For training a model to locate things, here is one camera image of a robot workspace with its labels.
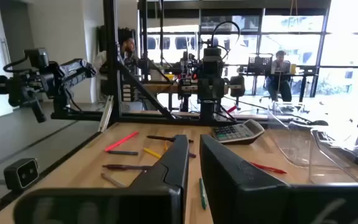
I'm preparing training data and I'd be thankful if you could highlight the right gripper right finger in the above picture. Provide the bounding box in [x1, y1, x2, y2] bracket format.
[199, 134, 358, 224]

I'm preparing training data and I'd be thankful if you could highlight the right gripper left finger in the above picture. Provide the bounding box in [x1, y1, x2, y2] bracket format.
[12, 134, 190, 224]

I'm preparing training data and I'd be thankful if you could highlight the yellow pencil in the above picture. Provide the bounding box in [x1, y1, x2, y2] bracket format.
[143, 147, 163, 159]

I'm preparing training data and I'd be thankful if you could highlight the black pen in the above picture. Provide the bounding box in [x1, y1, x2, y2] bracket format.
[146, 134, 195, 144]

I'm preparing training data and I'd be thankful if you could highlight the red crayon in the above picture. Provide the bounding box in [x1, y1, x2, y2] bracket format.
[249, 161, 288, 175]

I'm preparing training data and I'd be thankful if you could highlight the green crayon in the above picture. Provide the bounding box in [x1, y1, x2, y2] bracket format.
[198, 177, 208, 210]

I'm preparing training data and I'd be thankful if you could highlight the purple pen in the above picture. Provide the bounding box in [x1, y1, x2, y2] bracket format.
[101, 164, 152, 171]

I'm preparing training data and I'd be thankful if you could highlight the grey crayon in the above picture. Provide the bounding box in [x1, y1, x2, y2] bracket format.
[100, 172, 127, 189]

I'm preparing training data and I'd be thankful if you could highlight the wooden background table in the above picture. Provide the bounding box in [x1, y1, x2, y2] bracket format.
[141, 81, 204, 95]

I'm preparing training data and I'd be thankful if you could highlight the grey desk calculator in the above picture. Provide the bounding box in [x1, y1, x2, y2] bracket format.
[211, 119, 265, 146]

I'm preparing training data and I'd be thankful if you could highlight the black crate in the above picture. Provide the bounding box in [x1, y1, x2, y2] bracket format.
[247, 53, 273, 75]

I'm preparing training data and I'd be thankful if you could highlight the dark blue crayon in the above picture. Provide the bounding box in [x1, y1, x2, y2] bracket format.
[106, 150, 139, 156]

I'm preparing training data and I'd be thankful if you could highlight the person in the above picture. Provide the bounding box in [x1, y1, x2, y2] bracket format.
[265, 50, 293, 103]
[92, 36, 138, 97]

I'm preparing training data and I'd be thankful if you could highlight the pink pencil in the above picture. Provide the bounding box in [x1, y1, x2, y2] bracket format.
[104, 131, 140, 152]

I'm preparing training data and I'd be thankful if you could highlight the black background desk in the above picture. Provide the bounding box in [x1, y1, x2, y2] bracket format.
[237, 63, 358, 103]

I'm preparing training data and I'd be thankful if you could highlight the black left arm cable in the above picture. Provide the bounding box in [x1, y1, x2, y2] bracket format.
[210, 20, 241, 47]

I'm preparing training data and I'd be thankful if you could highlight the white metal bracket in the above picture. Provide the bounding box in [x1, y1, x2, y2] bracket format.
[98, 95, 114, 133]

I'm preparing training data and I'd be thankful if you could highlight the black aluminium frame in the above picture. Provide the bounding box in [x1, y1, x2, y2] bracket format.
[50, 0, 358, 177]

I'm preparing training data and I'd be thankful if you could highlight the small black camera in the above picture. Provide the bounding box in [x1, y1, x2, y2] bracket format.
[3, 157, 40, 191]

